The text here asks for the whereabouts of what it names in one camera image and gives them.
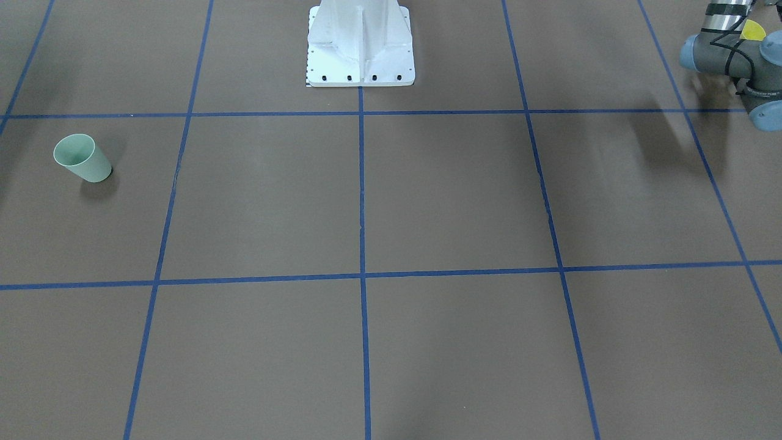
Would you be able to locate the yellow plastic cup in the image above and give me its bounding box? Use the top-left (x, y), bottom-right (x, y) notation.
top-left (740, 19), bottom-right (766, 42)

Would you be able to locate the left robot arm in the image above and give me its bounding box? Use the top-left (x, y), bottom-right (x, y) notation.
top-left (679, 1), bottom-right (781, 133)

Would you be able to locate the green plastic cup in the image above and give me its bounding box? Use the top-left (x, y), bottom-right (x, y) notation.
top-left (53, 133), bottom-right (114, 183)

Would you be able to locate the brown paper table mat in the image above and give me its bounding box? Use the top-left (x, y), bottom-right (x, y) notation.
top-left (2, 1), bottom-right (780, 439)

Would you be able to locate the white pedestal column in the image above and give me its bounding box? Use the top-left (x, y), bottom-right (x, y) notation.
top-left (305, 1), bottom-right (416, 87)

